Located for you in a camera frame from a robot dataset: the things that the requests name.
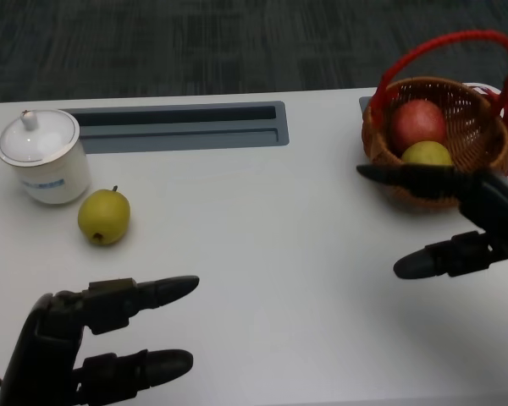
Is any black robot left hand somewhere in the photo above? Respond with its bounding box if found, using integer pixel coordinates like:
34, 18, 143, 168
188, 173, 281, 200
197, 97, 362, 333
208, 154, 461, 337
0, 275, 201, 406

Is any green pear without stem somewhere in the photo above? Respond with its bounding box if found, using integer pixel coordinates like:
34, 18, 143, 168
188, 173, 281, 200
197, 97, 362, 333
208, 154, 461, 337
400, 140, 453, 167

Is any wicker basket with red handle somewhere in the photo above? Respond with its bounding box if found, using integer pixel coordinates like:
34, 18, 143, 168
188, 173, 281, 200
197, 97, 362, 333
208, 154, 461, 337
361, 29, 508, 212

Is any red apple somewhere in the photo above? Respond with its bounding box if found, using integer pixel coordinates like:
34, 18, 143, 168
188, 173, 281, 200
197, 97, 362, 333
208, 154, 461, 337
391, 99, 447, 154

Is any white mug lid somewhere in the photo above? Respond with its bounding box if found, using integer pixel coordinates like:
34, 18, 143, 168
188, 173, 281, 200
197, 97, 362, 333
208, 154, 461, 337
0, 108, 81, 165

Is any grey recessed table tray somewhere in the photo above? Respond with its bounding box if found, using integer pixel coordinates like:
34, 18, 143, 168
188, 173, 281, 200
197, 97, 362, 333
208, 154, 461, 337
63, 100, 290, 154

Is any white ceramic mug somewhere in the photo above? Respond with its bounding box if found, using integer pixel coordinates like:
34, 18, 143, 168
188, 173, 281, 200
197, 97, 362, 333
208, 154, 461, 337
0, 108, 92, 206

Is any green pear with stem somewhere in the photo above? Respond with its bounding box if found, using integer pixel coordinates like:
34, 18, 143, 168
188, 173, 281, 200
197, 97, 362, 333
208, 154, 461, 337
77, 184, 131, 246

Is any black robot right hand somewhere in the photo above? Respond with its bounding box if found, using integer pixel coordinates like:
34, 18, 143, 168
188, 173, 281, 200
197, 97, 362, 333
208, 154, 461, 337
356, 163, 508, 280

